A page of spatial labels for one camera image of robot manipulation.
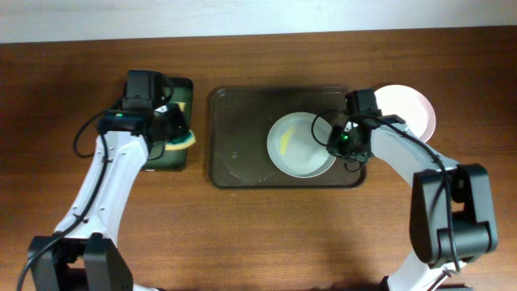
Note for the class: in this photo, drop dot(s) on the light blue plate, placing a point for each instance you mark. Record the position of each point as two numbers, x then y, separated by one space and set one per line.
293 149

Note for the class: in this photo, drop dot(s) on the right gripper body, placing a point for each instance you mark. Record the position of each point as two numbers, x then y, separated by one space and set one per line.
340 144

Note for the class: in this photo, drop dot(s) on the white plate top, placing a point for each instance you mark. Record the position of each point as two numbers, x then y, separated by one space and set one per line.
409 104

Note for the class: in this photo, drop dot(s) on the black water tray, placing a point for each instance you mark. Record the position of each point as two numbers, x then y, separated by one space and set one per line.
177 157

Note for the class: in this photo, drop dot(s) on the brown serving tray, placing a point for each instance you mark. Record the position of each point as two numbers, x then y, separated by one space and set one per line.
240 120

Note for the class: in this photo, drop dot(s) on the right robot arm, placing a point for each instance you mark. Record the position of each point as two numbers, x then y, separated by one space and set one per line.
452 218

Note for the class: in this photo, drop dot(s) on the green yellow sponge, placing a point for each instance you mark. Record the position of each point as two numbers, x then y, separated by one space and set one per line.
181 143

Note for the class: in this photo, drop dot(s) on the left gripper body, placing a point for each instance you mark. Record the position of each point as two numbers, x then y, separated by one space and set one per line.
175 123

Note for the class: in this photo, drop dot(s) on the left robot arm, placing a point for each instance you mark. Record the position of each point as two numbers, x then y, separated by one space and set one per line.
82 252

